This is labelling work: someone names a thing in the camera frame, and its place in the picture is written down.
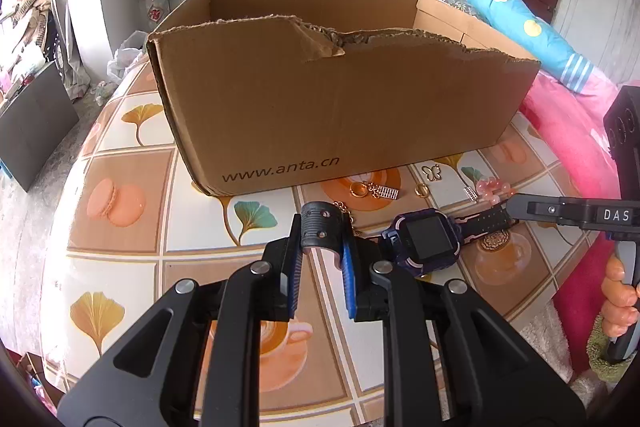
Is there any pink orange bead bracelet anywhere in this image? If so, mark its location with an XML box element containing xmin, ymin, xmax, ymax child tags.
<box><xmin>474</xmin><ymin>175</ymin><xmax>516</xmax><ymax>207</ymax></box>

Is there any purple kids smartwatch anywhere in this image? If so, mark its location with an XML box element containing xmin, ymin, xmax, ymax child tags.
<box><xmin>299</xmin><ymin>199</ymin><xmax>516</xmax><ymax>279</ymax></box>

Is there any blue cartoon pillow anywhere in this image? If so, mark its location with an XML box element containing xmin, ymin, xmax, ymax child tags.
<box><xmin>465</xmin><ymin>0</ymin><xmax>597</xmax><ymax>94</ymax></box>

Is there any gold butterfly brooch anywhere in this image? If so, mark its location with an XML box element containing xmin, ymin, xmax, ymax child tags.
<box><xmin>421</xmin><ymin>162</ymin><xmax>442</xmax><ymax>182</ymax></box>

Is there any dark grey cabinet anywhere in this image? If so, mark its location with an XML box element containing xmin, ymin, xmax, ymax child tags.
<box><xmin>0</xmin><ymin>63</ymin><xmax>79</xmax><ymax>192</ymax></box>

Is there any pink floral blanket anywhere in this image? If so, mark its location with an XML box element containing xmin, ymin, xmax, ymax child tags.
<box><xmin>520</xmin><ymin>70</ymin><xmax>620</xmax><ymax>373</ymax></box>

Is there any brown cardboard box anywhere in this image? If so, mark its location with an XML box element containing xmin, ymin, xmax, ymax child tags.
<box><xmin>148</xmin><ymin>0</ymin><xmax>539</xmax><ymax>196</ymax></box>

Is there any person right hand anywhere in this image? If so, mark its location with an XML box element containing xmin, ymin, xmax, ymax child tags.
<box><xmin>601</xmin><ymin>255</ymin><xmax>639</xmax><ymax>338</ymax></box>

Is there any gold ring earring with charm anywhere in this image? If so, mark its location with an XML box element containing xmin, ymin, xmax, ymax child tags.
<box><xmin>349</xmin><ymin>181</ymin><xmax>399</xmax><ymax>200</ymax></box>

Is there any patterned tablecloth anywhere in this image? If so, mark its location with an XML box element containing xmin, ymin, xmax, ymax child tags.
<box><xmin>43</xmin><ymin>61</ymin><xmax>601</xmax><ymax>426</ymax></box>

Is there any silver rhinestone pendant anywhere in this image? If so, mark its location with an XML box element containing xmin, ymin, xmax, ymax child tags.
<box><xmin>464</xmin><ymin>185</ymin><xmax>478</xmax><ymax>202</ymax></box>

